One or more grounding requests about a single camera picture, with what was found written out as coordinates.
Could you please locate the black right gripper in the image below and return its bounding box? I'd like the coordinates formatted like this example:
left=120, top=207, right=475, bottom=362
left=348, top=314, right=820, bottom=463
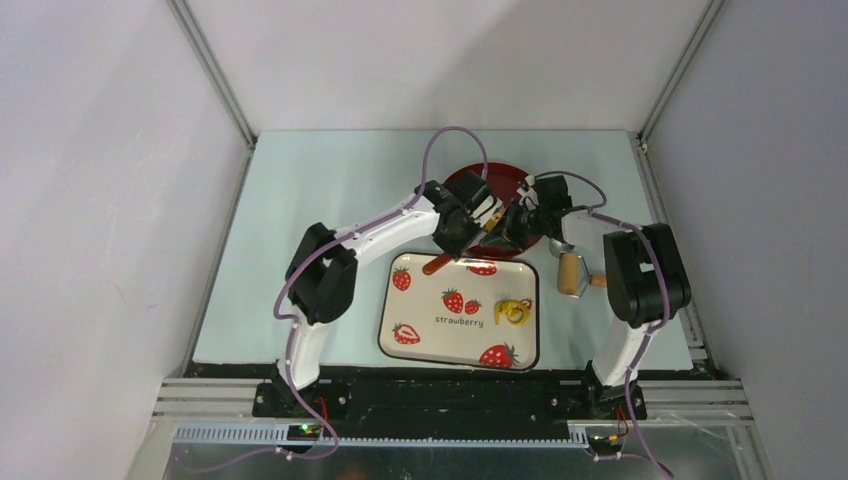
left=479, top=198, right=548, bottom=251

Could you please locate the red round tray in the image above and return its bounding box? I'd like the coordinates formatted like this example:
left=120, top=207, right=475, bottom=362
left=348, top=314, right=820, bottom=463
left=444, top=162, right=542, bottom=259

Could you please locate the wooden dough roller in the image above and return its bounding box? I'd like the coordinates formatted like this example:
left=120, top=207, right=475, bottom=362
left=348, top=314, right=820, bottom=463
left=557, top=252, right=607, bottom=298

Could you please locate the white strawberry rectangular tray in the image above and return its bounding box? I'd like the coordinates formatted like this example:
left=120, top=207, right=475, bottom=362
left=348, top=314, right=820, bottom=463
left=377, top=253, right=540, bottom=372

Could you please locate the yellow dough scrap ring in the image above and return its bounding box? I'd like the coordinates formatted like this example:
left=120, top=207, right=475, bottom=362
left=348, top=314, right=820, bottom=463
left=494, top=298, right=531, bottom=329

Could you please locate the yellow dough piece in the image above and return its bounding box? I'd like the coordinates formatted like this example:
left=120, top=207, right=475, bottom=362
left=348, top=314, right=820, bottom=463
left=483, top=212, right=503, bottom=232

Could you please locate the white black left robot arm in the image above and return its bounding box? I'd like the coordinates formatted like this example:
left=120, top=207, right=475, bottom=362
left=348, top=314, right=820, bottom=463
left=273, top=172, right=503, bottom=417

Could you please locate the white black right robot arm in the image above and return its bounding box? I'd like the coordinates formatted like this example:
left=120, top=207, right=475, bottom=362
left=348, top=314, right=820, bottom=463
left=480, top=171, right=692, bottom=418

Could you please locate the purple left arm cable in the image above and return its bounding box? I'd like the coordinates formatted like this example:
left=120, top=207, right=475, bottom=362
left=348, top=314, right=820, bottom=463
left=272, top=125, right=490, bottom=463

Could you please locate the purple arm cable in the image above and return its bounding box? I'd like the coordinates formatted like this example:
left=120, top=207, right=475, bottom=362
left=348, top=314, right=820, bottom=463
left=272, top=125, right=490, bottom=463
left=533, top=169, right=672, bottom=480

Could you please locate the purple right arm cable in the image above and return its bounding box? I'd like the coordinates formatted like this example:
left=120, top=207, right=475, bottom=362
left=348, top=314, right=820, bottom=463
left=533, top=169, right=672, bottom=480

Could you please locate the aluminium frame rail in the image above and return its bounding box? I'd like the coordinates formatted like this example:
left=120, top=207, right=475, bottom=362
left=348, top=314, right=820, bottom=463
left=153, top=378, right=754, bottom=449

